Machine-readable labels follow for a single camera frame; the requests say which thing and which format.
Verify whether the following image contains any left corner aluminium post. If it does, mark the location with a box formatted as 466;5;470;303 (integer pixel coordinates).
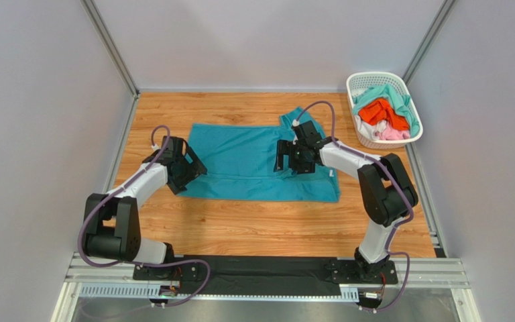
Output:
80;0;141;97

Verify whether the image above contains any corner aluminium post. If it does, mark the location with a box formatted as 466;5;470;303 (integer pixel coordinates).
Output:
80;0;141;97
402;0;457;85

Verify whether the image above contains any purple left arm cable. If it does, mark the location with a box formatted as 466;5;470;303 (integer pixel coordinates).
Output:
76;125;211;309

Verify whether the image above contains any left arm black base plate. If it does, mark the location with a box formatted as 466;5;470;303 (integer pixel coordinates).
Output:
132;260;205;282

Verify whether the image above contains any white plastic laundry basket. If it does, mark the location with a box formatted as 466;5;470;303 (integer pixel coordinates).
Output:
346;72;423;150

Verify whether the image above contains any teal t shirt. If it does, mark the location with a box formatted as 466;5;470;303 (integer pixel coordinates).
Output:
181;107;341;203

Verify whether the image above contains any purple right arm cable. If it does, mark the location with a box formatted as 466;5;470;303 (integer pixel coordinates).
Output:
292;101;416;313

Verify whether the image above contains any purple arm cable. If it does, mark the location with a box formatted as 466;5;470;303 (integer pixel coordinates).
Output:
292;101;416;313
76;125;211;309

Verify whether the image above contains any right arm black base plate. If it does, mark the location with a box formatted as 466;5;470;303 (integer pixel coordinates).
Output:
325;258;398;285

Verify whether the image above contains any orange shirt in basket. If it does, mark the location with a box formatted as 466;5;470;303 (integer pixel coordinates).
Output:
358;98;410;130

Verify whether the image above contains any right corner aluminium post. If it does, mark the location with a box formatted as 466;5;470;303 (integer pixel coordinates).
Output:
402;0;457;85

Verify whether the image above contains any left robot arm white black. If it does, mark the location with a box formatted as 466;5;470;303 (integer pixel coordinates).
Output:
78;136;207;266

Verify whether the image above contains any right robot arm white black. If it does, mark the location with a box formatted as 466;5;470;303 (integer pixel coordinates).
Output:
274;121;418;270

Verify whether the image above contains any aluminium front rail frame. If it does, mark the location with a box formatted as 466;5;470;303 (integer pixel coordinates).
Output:
52;254;479;321

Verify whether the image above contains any pink shirt in basket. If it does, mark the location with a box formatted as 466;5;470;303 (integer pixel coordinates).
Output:
376;123;411;141

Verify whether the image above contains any white shirt in basket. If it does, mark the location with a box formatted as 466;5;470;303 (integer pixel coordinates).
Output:
354;115;388;141

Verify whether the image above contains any light teal shirt in basket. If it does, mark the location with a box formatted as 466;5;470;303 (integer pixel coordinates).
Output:
352;84;421;138

